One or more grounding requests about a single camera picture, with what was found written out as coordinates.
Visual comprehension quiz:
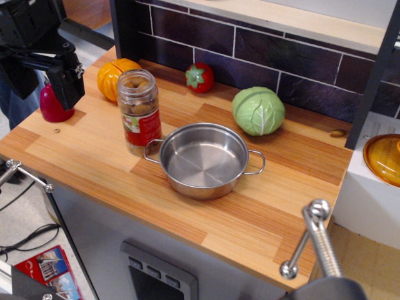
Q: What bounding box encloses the stainless steel pot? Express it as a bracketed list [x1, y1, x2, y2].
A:
[144, 122, 266, 200]

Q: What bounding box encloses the grey toy oven panel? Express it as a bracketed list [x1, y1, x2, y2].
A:
[120, 241, 199, 299]

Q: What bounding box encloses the wooden upper shelf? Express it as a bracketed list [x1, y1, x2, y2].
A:
[162, 0, 388, 56]

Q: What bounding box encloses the left metal clamp screw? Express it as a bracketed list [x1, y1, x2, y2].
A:
[0, 159, 55, 194]

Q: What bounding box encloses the amber glass lid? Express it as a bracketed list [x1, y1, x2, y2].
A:
[363, 134, 399, 188]

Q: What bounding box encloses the black floor cable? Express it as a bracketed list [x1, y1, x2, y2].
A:
[0, 180, 60, 263]

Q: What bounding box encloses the loose almond on counter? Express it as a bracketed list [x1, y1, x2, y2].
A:
[329, 129, 346, 138]

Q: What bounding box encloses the clear jar of almonds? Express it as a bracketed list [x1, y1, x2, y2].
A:
[117, 69, 162, 157]

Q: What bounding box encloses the person leg in jeans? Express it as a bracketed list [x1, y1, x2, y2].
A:
[1, 71, 45, 130]

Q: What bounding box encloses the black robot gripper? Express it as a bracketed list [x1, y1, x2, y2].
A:
[1, 1, 85, 111]

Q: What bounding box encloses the metal clamp screw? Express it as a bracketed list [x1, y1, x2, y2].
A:
[279, 199, 344, 280]
[0, 159, 55, 194]

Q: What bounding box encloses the right metal clamp screw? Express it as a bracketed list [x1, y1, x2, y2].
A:
[279, 199, 344, 280]

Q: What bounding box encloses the red postcard booklet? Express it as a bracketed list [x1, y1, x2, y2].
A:
[15, 245, 83, 300]

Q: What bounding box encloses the green toy cabbage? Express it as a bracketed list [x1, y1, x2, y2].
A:
[232, 86, 286, 136]

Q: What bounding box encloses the orange toy pumpkin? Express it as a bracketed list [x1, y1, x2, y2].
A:
[97, 58, 142, 103]

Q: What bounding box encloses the magenta toy vegetable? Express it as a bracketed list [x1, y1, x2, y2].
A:
[39, 84, 75, 123]

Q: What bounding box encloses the red toy tomato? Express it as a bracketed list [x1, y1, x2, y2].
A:
[185, 62, 214, 93]

